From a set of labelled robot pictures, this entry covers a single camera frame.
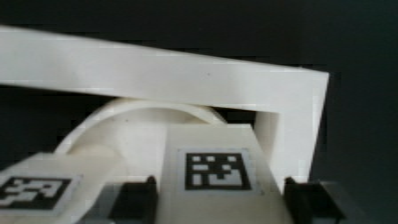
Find white front fence rail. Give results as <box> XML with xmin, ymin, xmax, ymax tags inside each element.
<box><xmin>0</xmin><ymin>25</ymin><xmax>328</xmax><ymax>111</ymax></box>

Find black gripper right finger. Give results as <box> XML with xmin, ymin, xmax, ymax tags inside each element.
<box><xmin>282</xmin><ymin>177</ymin><xmax>344</xmax><ymax>224</ymax></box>

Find white right fence rail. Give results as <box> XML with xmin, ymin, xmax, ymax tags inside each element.
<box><xmin>253</xmin><ymin>72</ymin><xmax>328</xmax><ymax>188</ymax></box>

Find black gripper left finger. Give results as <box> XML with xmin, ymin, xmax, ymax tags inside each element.
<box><xmin>108</xmin><ymin>176</ymin><xmax>158</xmax><ymax>224</ymax></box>

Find white fence rail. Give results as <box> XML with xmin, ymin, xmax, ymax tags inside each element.
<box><xmin>253</xmin><ymin>72</ymin><xmax>328</xmax><ymax>188</ymax></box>
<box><xmin>0</xmin><ymin>25</ymin><xmax>328</xmax><ymax>111</ymax></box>

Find white stool leg with tag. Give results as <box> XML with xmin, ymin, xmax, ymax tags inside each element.
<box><xmin>0</xmin><ymin>151</ymin><xmax>129</xmax><ymax>224</ymax></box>

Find white round stool seat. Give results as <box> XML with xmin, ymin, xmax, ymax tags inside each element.
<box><xmin>54</xmin><ymin>98</ymin><xmax>225</xmax><ymax>178</ymax></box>

